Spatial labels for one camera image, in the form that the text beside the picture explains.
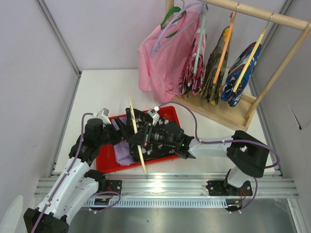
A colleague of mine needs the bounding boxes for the black floral garment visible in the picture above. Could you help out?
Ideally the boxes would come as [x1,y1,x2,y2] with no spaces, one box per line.
[126,108,177,162]

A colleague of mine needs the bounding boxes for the purple trousers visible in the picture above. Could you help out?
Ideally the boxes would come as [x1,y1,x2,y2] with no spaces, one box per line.
[114,116,137,167]

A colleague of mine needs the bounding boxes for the cream hanger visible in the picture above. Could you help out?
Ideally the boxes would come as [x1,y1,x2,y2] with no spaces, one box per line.
[128,94,148,174]

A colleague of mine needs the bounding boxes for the purple hanger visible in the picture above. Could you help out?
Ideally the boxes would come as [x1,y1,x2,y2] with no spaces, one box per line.
[150,0,209,58]

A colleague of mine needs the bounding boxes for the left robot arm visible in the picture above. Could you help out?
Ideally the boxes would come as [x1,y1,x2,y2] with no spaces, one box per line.
[23,117,131,233]

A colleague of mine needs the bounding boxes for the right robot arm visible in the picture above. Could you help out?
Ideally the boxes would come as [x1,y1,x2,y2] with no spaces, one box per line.
[127,122,269,196]

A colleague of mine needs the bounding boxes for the yellow hanger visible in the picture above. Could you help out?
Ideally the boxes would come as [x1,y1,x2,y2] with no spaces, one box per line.
[233,12,274,93]

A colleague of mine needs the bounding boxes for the orange hanger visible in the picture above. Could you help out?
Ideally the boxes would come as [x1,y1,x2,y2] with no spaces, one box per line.
[213,11,236,84]

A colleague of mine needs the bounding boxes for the pink patterned garment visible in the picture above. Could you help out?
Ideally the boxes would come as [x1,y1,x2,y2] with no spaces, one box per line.
[178,26,207,95]

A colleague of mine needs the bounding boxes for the camouflage garment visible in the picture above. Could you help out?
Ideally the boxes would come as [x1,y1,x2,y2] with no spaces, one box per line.
[200,26,232,105]

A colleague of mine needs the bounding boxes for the pink t-shirt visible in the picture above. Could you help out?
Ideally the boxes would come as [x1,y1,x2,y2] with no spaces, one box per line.
[138,9,199,102]

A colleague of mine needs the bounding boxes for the wooden clothes rack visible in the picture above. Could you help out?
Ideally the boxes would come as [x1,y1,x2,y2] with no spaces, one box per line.
[172,0,311,131]

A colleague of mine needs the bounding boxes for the blue patterned garment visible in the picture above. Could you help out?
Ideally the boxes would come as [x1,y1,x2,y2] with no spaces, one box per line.
[220,41,263,107]

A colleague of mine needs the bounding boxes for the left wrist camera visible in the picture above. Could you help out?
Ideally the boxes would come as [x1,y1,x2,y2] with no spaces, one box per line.
[93,108,111,125]

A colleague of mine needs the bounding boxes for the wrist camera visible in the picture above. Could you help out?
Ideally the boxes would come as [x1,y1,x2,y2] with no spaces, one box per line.
[93,108,111,125]
[147,106,160,126]

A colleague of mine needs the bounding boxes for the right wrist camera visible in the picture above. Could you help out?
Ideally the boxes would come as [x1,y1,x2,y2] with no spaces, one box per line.
[147,106,160,126]

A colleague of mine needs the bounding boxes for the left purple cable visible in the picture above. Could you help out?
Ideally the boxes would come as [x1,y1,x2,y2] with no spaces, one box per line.
[30,113,122,233]

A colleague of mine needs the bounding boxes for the purple cable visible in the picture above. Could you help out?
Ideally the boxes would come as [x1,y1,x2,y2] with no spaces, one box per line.
[155,101,281,212]
[30,113,122,233]

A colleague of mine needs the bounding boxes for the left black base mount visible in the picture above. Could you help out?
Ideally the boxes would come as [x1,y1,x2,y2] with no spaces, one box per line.
[97,180,122,194]

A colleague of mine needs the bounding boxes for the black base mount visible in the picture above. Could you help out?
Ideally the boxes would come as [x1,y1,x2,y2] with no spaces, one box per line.
[97,180,122,194]
[206,180,253,197]

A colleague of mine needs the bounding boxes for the aluminium rail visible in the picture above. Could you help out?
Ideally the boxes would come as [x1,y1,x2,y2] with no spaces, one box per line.
[35,172,299,199]

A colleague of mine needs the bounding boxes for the white cable duct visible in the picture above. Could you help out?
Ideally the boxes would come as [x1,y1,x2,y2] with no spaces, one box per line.
[83,198,227,208]

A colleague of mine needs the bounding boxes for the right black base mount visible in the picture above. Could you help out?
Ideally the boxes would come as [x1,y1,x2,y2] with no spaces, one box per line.
[206,180,253,197]

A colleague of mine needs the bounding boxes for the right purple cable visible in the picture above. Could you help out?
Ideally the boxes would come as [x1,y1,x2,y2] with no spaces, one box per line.
[155,101,281,212]

